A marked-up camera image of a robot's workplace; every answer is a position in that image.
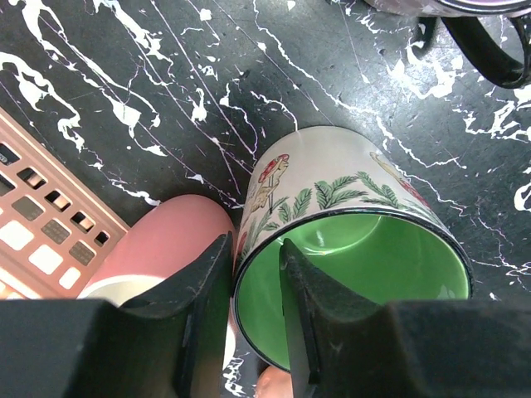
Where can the pink mug white inside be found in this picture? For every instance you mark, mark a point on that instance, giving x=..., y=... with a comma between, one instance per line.
x=164, y=241

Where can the purple ceramic mug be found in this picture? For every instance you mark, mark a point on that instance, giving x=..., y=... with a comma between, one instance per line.
x=462, y=21

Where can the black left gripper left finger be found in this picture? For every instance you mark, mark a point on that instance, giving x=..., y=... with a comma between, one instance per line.
x=167, y=342

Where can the green-inside mushroom pattern mug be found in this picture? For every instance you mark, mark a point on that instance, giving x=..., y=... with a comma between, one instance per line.
x=335, y=195

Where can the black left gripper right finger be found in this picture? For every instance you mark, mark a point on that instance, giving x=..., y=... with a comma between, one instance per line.
x=341, y=344

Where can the pink plastic file organizer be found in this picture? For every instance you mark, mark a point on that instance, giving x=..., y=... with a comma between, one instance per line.
x=55, y=232

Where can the light pink mug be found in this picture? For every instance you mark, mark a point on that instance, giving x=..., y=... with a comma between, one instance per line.
x=274, y=383

